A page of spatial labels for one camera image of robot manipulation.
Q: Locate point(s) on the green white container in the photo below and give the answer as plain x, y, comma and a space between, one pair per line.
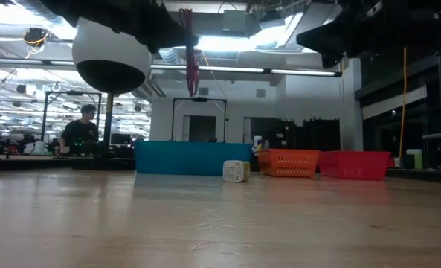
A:
414, 158

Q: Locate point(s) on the orange plastic basket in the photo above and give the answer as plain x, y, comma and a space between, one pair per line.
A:
289, 162

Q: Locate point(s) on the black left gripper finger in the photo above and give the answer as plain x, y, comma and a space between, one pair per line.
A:
175, 35

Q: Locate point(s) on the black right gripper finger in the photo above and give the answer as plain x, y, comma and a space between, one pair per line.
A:
324, 42

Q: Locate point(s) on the red plastic basket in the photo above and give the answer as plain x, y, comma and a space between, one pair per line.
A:
354, 164

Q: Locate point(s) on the white globe lamp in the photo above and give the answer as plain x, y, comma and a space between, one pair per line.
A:
108, 52

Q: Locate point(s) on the white bottle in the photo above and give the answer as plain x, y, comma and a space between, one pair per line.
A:
257, 143

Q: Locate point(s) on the black gantry frame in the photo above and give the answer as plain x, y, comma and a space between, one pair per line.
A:
73, 93
199, 99

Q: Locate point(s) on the green white charger cube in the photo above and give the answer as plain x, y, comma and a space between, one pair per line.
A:
235, 171

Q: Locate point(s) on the blue plastic bin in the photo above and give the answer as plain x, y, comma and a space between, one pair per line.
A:
190, 158

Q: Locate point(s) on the black aluminium table frame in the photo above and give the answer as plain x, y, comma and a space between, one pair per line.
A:
421, 175

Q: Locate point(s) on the person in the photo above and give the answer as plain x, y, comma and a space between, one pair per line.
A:
79, 134

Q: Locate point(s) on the black cabinets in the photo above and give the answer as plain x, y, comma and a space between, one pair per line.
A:
302, 134

